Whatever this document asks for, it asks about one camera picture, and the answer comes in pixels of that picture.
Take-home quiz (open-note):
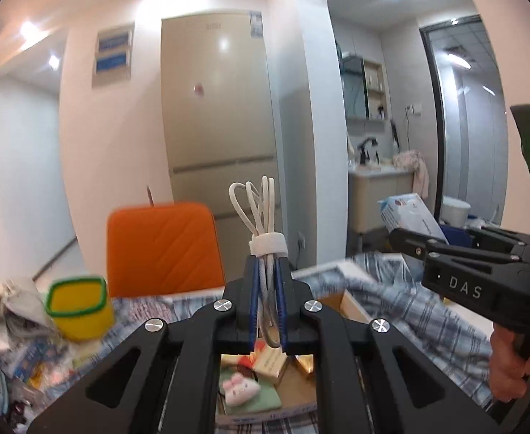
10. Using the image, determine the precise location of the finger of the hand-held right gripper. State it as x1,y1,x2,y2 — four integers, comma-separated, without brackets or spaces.
466,225,530,254
388,227,521,267

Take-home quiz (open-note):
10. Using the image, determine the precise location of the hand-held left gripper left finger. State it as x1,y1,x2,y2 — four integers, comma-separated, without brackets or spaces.
27,255,262,434

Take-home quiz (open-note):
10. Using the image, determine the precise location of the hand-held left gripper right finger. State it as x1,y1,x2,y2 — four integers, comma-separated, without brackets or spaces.
276,257,506,434

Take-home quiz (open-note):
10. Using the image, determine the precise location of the light blue tissue packet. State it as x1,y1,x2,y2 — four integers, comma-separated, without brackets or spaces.
378,193,449,241

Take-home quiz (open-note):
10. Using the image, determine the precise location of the white cable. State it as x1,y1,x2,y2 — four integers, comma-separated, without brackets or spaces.
229,175,288,349

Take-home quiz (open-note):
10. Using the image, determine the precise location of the shallow cardboard box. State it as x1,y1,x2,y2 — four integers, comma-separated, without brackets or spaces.
215,260,370,423

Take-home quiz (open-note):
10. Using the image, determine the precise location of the person's right hand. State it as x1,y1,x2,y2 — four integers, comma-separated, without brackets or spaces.
488,324,530,404

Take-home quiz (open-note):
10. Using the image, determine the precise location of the white bucket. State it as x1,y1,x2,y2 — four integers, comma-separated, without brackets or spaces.
441,196,472,227

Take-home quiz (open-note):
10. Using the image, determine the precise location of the beige vanity cabinet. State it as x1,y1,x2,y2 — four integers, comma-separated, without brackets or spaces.
348,168,425,237

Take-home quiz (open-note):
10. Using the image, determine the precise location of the pink towel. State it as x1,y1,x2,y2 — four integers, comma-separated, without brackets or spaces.
391,148,430,200

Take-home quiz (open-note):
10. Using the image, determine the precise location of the blue plaid shirt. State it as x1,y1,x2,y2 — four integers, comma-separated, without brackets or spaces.
111,252,501,434

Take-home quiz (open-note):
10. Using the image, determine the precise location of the white bunny plush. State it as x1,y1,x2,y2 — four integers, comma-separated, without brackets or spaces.
220,372,261,406

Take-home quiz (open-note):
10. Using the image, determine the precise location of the green folded cloth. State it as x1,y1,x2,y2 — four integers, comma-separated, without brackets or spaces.
220,365,284,414

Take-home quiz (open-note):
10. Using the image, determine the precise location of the black faucet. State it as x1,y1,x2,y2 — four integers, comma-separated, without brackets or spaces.
357,137,382,166

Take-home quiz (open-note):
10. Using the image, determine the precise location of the floral cloth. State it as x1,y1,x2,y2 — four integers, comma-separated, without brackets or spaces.
111,296,179,326

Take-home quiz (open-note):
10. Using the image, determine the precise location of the bathroom mirror cabinet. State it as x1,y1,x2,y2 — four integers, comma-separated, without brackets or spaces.
339,53,389,121

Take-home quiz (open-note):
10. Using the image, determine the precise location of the yellow container with green rim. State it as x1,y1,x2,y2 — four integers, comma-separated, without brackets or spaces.
43,276,115,342

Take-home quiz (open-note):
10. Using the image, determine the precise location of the beige refrigerator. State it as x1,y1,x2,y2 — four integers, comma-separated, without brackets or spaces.
160,10,289,254

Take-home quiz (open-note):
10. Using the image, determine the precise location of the pile of crumpled bags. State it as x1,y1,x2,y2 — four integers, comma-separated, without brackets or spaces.
0,277,73,417

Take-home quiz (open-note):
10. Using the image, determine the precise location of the black door frame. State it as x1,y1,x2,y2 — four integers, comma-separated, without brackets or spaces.
419,13,512,229

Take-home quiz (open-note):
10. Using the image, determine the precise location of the wall electrical panel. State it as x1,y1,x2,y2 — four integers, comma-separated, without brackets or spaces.
92,22,136,90

